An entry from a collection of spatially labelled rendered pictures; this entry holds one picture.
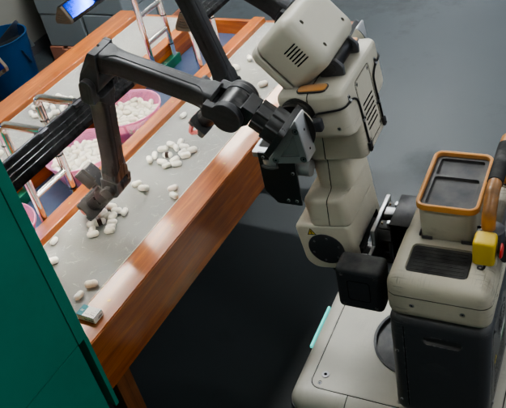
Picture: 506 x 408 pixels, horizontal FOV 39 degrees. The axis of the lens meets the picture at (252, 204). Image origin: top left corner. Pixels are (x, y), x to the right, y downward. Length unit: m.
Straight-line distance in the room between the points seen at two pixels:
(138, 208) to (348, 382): 0.83
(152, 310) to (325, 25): 0.91
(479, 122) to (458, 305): 2.09
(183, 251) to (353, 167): 0.57
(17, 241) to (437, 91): 2.87
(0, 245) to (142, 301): 0.59
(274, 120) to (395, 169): 1.90
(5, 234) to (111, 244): 0.69
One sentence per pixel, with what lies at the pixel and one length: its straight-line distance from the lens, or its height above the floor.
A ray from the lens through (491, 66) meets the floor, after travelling 4.21.
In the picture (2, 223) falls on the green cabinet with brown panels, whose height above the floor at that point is 1.24.
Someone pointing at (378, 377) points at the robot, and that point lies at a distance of 2.24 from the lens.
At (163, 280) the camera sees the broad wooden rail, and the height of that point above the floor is 0.70.
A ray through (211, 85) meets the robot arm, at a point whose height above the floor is 1.28.
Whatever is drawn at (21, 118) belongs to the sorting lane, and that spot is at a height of 0.74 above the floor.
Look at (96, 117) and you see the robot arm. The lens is 1.92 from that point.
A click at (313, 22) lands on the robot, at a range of 1.68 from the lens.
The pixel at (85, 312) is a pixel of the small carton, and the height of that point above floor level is 0.78.
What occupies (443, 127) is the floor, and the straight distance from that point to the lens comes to 3.72.
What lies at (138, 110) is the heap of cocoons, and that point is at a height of 0.74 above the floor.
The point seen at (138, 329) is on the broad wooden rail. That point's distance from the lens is 2.02.
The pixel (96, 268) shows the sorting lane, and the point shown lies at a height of 0.74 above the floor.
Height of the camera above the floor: 2.05
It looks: 37 degrees down
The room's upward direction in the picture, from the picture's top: 13 degrees counter-clockwise
